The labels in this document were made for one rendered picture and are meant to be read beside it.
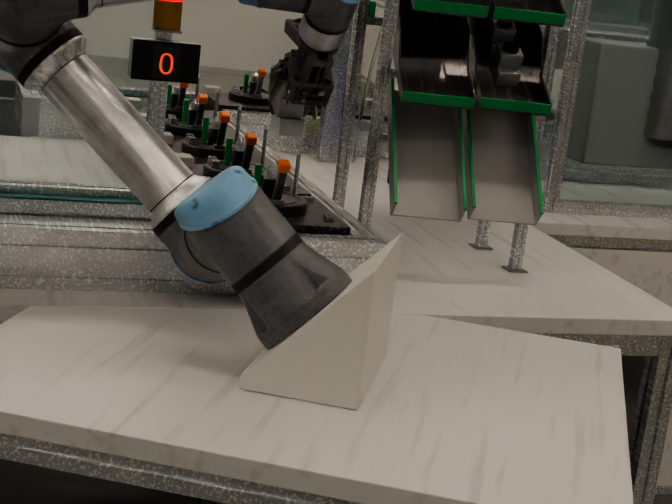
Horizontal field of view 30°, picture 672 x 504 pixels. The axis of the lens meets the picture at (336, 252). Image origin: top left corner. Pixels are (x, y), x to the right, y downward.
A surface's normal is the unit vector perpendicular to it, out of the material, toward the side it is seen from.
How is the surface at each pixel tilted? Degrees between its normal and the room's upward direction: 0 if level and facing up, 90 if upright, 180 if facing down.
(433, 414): 0
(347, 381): 90
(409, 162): 45
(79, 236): 90
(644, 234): 90
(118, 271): 90
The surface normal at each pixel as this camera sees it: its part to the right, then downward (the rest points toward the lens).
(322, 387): -0.20, 0.22
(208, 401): 0.11, -0.96
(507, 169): 0.17, -0.50
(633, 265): 0.29, 0.27
